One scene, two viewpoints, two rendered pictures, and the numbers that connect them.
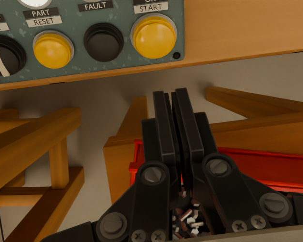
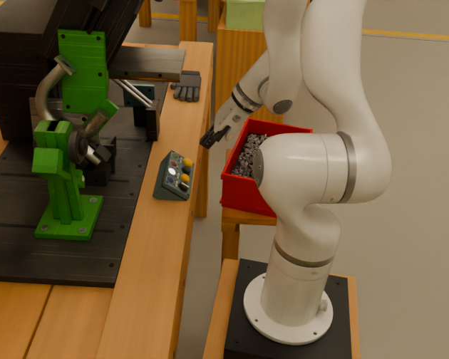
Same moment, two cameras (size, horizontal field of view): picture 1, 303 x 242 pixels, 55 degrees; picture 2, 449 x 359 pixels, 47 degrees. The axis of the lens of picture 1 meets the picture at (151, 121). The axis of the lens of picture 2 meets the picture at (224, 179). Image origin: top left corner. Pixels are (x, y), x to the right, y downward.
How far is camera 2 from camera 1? 1.32 m
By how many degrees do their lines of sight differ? 52
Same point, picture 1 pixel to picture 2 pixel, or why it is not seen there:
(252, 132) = not seen: hidden behind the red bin
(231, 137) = not seen: hidden behind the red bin
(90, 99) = not seen: outside the picture
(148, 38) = (187, 161)
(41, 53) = (185, 177)
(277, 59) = (206, 260)
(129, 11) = (180, 163)
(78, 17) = (179, 170)
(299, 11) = (188, 147)
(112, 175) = (234, 216)
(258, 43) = (194, 154)
